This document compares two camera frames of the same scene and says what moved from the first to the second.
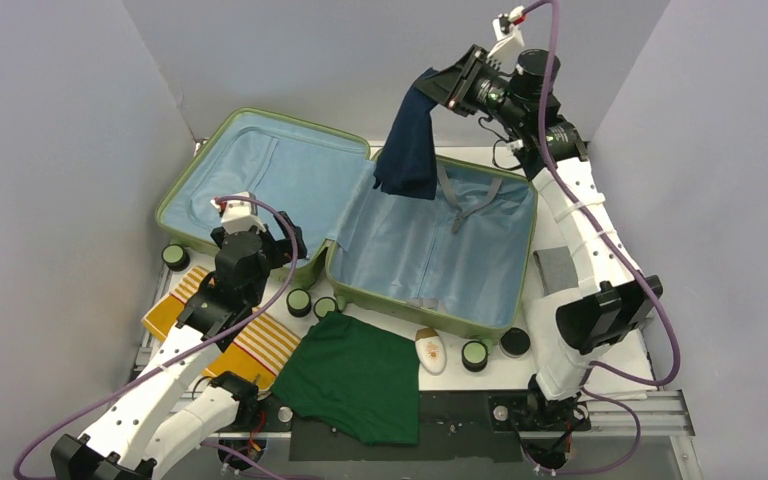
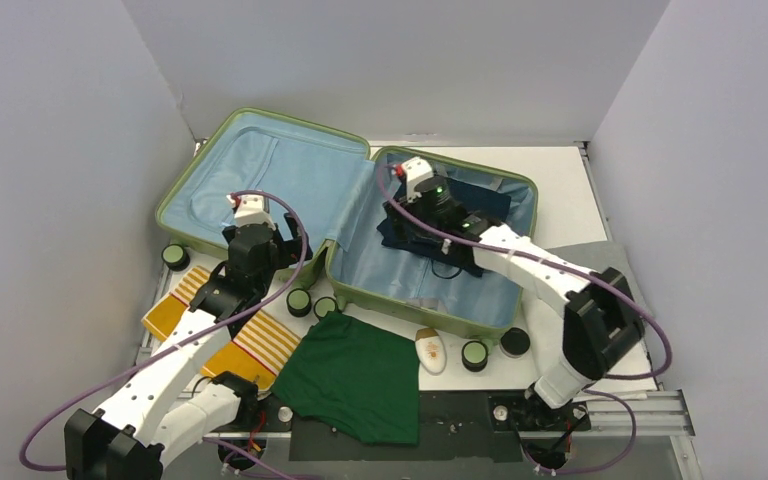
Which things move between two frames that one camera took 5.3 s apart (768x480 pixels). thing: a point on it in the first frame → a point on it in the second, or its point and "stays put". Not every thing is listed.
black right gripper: [464, 76] → [401, 221]
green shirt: [357, 377] stays put
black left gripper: [283, 249] stays put
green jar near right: [474, 355] stays put
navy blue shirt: [407, 164] → [466, 257]
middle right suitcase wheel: [322, 305] stays put
